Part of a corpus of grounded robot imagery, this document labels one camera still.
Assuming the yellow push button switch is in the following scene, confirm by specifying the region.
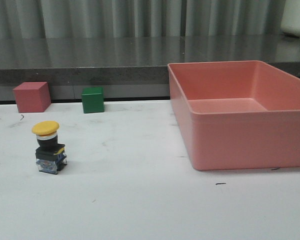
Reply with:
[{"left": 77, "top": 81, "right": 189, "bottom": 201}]
[{"left": 31, "top": 120, "right": 67, "bottom": 175}]

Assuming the grey stone counter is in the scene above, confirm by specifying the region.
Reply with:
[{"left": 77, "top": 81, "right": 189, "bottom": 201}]
[{"left": 0, "top": 34, "right": 300, "bottom": 103}]

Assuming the green cube right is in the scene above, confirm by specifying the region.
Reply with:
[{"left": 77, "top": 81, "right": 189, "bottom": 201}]
[{"left": 81, "top": 87, "right": 105, "bottom": 114}]

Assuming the pink plastic bin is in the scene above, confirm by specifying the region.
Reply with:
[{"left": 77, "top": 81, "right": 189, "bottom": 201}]
[{"left": 167, "top": 60, "right": 300, "bottom": 171}]

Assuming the pink cube at counter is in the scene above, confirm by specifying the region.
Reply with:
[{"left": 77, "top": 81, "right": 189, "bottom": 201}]
[{"left": 13, "top": 81, "right": 52, "bottom": 113}]

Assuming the grey pleated curtain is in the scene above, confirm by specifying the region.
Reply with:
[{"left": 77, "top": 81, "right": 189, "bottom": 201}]
[{"left": 0, "top": 0, "right": 285, "bottom": 39}]

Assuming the white appliance on counter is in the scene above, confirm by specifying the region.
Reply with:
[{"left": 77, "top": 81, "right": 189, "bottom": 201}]
[{"left": 280, "top": 0, "right": 300, "bottom": 37}]

